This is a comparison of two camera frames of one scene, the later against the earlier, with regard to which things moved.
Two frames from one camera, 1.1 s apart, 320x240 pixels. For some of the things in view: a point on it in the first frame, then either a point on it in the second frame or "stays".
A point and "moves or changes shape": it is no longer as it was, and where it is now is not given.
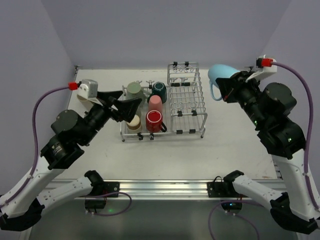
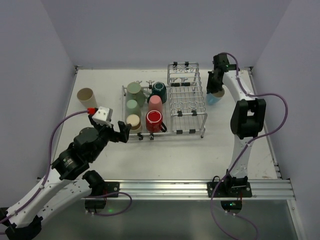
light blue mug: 217,71 moves or changes shape
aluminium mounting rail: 139,189 stays
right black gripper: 231,88 to 214,83
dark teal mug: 159,88 stays
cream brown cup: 135,123 stays
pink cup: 155,102 stays
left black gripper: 110,107 to 110,132
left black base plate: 111,187 stays
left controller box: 95,204 stays
